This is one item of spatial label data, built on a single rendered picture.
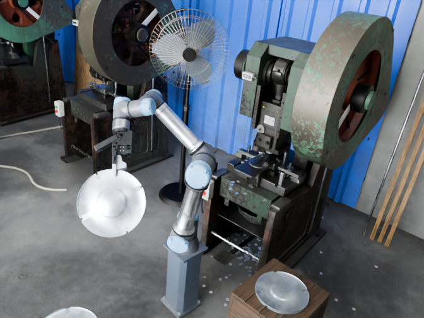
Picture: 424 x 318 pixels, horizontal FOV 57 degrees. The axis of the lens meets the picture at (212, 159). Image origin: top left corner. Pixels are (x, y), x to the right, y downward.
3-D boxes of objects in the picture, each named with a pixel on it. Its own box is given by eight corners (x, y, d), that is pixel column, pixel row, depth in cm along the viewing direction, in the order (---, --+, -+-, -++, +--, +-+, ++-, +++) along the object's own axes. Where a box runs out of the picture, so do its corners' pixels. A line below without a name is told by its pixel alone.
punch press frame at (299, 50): (261, 264, 257) (301, 60, 195) (211, 234, 280) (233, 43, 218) (314, 215, 313) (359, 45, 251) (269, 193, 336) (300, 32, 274)
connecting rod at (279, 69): (277, 118, 232) (288, 61, 216) (260, 112, 239) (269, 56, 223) (294, 111, 247) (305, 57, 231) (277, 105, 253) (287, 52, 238)
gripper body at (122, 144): (130, 154, 168) (132, 128, 172) (110, 153, 167) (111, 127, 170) (131, 159, 175) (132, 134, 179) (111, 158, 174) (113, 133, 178)
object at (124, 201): (158, 216, 167) (157, 216, 166) (96, 249, 164) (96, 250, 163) (126, 157, 170) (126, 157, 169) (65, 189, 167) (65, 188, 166)
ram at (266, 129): (271, 152, 239) (279, 106, 226) (251, 144, 247) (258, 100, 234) (285, 144, 252) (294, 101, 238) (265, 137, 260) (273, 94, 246)
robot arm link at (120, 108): (127, 94, 174) (110, 96, 176) (126, 117, 171) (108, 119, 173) (135, 101, 181) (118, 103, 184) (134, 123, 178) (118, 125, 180)
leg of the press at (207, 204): (203, 256, 282) (216, 144, 240) (192, 248, 288) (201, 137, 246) (270, 206, 347) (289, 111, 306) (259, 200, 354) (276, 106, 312)
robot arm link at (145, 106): (156, 93, 178) (134, 96, 181) (147, 100, 168) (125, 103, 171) (160, 108, 181) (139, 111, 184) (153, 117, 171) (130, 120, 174)
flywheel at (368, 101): (397, 93, 243) (344, 187, 224) (365, 84, 253) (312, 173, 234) (406, -4, 184) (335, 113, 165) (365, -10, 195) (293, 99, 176)
